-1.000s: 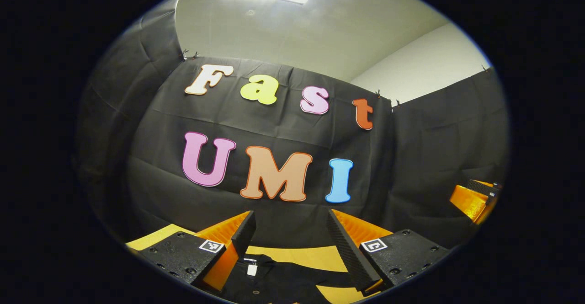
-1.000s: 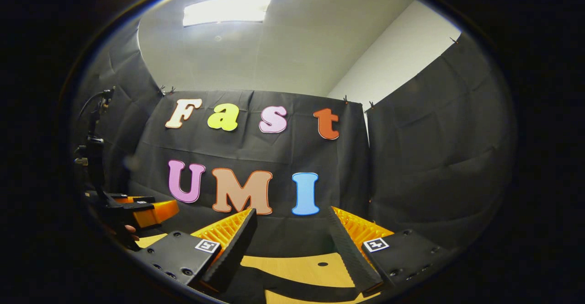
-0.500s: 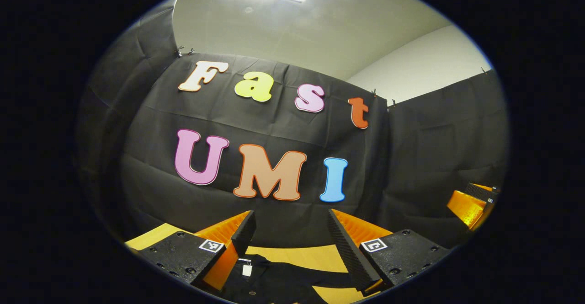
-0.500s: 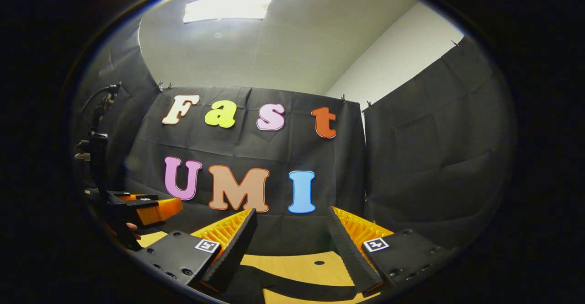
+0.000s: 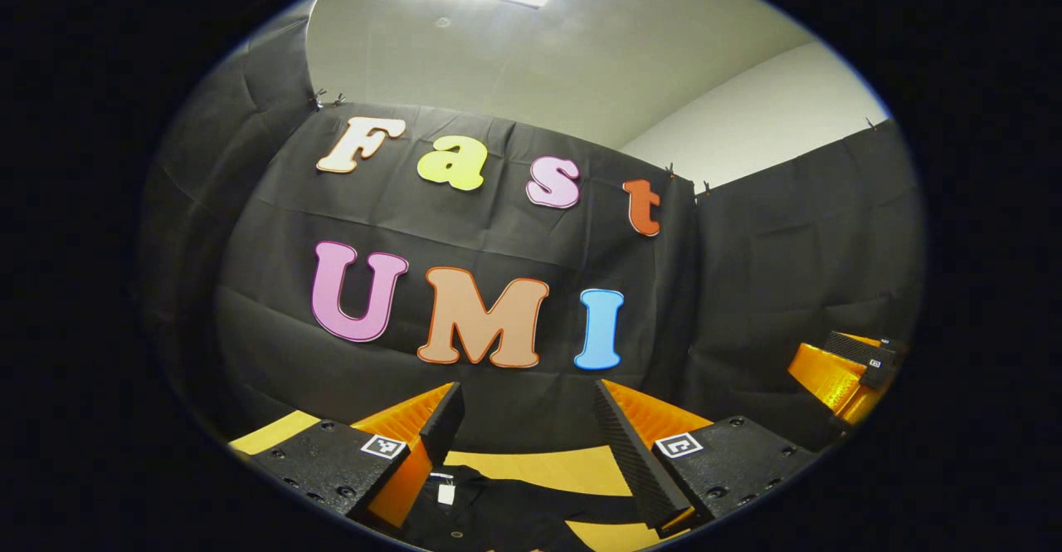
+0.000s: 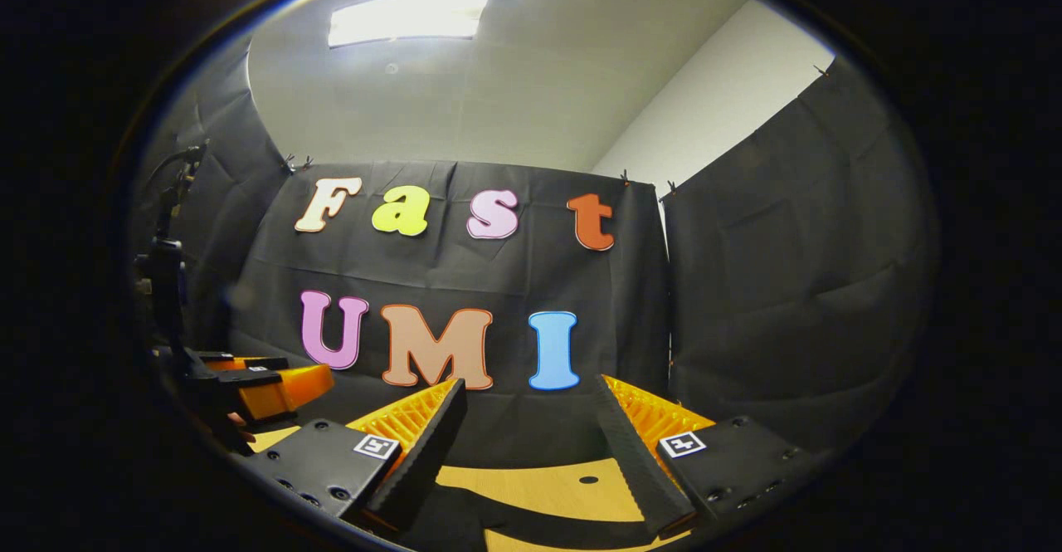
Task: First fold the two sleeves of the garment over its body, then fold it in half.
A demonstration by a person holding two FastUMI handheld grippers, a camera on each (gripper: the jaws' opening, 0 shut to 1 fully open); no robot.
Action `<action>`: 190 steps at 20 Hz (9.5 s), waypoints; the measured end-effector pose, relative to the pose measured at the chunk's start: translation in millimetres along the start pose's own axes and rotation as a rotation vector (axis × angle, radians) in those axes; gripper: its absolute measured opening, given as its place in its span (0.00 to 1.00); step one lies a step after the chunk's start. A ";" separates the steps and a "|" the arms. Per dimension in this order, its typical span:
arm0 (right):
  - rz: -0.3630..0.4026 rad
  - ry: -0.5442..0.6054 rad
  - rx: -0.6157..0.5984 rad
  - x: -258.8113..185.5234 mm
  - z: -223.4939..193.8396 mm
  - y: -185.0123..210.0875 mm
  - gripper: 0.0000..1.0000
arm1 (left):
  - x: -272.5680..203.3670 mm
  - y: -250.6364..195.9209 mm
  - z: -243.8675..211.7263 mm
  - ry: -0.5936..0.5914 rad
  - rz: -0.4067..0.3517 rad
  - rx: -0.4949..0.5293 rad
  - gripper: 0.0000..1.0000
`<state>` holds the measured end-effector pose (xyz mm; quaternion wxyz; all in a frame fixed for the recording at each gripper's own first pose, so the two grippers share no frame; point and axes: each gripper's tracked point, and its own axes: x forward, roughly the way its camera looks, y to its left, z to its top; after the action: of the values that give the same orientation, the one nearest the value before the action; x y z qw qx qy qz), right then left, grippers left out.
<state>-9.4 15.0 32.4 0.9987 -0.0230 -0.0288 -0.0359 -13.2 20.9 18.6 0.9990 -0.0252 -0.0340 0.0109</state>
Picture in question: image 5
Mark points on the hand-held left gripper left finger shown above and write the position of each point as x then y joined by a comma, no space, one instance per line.
444,423

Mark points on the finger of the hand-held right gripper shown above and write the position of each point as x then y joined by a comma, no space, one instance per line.
859,349

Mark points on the black backdrop cloth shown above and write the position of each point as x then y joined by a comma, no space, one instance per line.
498,236

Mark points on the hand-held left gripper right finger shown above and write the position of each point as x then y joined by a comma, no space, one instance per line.
639,469

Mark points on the black shirt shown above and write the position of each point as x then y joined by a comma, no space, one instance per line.
506,515

